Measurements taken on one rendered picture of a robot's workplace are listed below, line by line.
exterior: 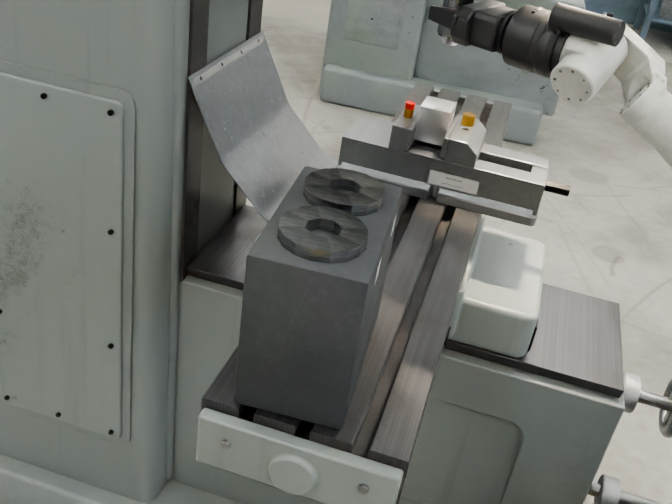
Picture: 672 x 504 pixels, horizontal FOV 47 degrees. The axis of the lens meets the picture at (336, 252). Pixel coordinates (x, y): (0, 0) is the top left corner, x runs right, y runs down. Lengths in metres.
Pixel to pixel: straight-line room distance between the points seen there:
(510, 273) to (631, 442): 1.18
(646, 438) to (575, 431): 1.13
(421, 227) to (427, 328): 0.27
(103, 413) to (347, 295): 0.96
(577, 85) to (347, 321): 0.52
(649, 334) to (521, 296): 1.69
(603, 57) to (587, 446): 0.66
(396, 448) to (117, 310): 0.75
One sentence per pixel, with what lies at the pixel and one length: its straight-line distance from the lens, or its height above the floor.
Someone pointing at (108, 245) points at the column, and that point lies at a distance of 1.38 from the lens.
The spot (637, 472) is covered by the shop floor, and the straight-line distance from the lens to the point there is 2.39.
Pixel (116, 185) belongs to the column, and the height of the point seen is 0.91.
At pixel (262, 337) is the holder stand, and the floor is 1.04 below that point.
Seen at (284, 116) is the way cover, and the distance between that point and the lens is 1.50.
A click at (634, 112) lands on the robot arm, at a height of 1.19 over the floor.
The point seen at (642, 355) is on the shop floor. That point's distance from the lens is 2.86.
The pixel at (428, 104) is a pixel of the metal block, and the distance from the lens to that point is 1.32.
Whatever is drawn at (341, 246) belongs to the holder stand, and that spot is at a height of 1.14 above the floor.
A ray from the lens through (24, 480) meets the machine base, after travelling 1.80.
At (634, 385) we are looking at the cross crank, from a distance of 1.50.
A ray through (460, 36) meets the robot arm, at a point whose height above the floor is 1.22.
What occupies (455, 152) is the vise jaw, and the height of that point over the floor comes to 1.03.
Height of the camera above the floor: 1.51
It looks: 31 degrees down
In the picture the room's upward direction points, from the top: 9 degrees clockwise
